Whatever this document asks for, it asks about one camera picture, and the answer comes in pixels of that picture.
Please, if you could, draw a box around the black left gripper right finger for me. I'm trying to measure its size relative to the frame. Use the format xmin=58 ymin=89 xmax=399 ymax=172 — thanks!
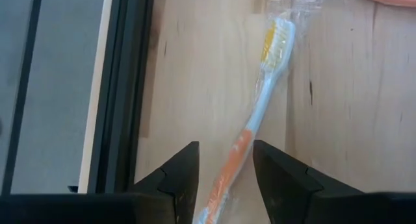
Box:
xmin=252 ymin=140 xmax=363 ymax=224

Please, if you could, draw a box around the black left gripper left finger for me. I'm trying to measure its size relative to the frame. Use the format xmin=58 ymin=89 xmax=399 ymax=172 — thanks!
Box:
xmin=129 ymin=141 xmax=201 ymax=224

